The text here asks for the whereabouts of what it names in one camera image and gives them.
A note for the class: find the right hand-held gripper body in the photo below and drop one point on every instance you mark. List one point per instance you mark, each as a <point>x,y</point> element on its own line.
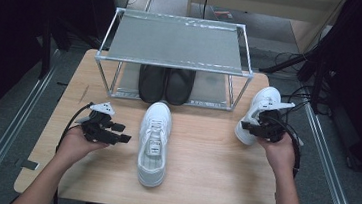
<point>272,126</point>

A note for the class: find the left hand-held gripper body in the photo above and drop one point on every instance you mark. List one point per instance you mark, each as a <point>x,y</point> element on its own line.
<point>98,125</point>

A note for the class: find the white sneaker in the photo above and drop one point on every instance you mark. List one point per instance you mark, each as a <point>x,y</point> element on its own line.
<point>265,96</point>
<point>152,159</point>

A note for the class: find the metal shoe rack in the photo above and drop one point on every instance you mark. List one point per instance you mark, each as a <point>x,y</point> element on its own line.
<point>174,41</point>

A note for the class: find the person's left hand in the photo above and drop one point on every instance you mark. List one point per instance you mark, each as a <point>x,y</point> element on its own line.
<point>76,145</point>

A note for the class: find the person's right hand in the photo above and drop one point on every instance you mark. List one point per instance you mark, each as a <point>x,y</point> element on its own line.
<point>281,155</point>

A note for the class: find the black tripod stand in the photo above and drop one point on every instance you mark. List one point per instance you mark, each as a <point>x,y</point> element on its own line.
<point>286,63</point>

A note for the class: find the grey tape piece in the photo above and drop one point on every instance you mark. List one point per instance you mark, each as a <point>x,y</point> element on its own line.
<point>27,164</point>

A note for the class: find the small red object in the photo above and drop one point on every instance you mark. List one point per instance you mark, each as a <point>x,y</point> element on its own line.
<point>223,14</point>

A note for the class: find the wooden cabinet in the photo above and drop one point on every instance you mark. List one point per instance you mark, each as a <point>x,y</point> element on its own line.
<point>265,3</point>

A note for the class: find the metal floor rail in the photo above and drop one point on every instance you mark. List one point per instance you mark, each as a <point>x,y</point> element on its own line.
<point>329,173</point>
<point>1,138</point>

